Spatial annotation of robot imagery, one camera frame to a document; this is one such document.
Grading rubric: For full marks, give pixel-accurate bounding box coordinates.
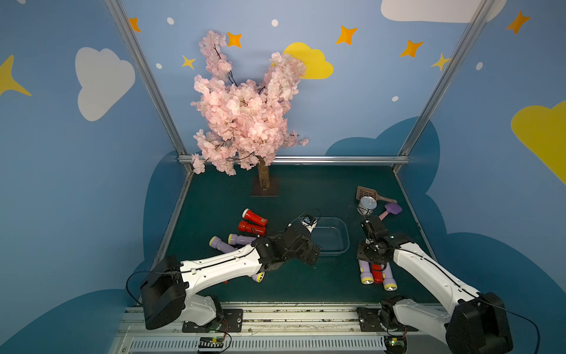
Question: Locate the purple flashlight group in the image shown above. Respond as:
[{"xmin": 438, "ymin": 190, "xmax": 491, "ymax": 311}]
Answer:
[{"xmin": 358, "ymin": 260, "xmax": 374, "ymax": 285}]

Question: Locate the teal plastic storage box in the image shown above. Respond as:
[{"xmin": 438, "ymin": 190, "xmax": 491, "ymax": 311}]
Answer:
[{"xmin": 311, "ymin": 217, "xmax": 350, "ymax": 257}]

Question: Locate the light purple flashlight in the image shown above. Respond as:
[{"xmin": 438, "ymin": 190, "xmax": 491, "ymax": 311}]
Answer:
[{"xmin": 299, "ymin": 213, "xmax": 318, "ymax": 233}]

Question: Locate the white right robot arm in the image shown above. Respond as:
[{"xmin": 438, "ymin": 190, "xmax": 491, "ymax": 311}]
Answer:
[{"xmin": 357, "ymin": 217, "xmax": 514, "ymax": 353}]

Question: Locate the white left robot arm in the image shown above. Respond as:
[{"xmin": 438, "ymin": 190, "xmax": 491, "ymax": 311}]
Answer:
[{"xmin": 140, "ymin": 215, "xmax": 321, "ymax": 330}]

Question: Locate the red flashlight right group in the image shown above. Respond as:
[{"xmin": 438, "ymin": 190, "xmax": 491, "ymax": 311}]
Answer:
[{"xmin": 371, "ymin": 264, "xmax": 383, "ymax": 284}]

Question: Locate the purple flashlight far right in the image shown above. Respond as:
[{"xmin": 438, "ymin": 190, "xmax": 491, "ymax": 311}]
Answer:
[{"xmin": 381, "ymin": 263, "xmax": 398, "ymax": 291}]

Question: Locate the silver pull-tab tin can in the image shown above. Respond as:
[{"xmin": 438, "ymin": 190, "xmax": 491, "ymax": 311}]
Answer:
[{"xmin": 358, "ymin": 196, "xmax": 377, "ymax": 217}]

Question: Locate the brown plastic litter scoop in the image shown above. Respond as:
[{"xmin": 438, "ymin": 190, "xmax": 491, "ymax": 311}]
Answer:
[{"xmin": 355, "ymin": 186, "xmax": 397, "ymax": 204}]

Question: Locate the purple flashlight front left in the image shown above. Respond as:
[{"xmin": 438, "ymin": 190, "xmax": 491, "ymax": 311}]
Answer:
[{"xmin": 228, "ymin": 234, "xmax": 256, "ymax": 246}]

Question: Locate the purple flashlight left far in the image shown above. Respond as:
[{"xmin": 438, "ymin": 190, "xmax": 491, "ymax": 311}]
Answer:
[{"xmin": 209, "ymin": 236, "xmax": 237, "ymax": 254}]

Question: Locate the pink blossom artificial tree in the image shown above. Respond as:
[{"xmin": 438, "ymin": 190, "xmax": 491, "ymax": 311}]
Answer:
[{"xmin": 190, "ymin": 30, "xmax": 309, "ymax": 196}]

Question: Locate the left green circuit board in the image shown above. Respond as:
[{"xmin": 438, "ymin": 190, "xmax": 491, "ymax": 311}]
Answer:
[{"xmin": 196, "ymin": 337, "xmax": 228, "ymax": 353}]

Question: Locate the purple spatula with pink handle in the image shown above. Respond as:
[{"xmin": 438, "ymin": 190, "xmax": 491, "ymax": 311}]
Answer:
[{"xmin": 379, "ymin": 203, "xmax": 402, "ymax": 221}]

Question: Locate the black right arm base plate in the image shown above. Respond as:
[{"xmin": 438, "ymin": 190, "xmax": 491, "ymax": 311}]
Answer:
[{"xmin": 356, "ymin": 307, "xmax": 418, "ymax": 333}]

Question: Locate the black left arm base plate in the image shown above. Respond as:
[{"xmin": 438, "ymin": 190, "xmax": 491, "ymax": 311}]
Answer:
[{"xmin": 181, "ymin": 308, "xmax": 243, "ymax": 334}]

